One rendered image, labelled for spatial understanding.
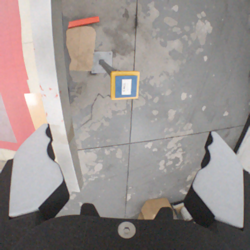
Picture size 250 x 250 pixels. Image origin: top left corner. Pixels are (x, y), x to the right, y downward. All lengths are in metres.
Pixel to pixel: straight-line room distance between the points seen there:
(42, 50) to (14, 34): 0.10
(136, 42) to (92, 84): 0.64
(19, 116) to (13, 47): 0.16
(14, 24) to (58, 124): 0.21
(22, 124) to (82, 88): 1.30
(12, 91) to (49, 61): 0.15
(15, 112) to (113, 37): 1.36
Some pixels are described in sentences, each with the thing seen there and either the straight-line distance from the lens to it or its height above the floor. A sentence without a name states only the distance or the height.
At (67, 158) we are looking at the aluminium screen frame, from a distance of 0.35.
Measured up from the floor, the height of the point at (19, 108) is 1.26.
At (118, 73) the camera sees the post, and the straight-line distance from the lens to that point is 0.67.
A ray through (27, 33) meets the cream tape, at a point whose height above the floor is 1.28.
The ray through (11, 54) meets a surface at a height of 1.27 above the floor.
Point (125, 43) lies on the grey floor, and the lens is 1.65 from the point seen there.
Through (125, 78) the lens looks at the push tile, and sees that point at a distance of 0.66.
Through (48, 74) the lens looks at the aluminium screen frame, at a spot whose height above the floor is 1.33.
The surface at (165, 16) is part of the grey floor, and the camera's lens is 1.84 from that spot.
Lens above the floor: 1.60
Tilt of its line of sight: 57 degrees down
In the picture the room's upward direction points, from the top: 153 degrees clockwise
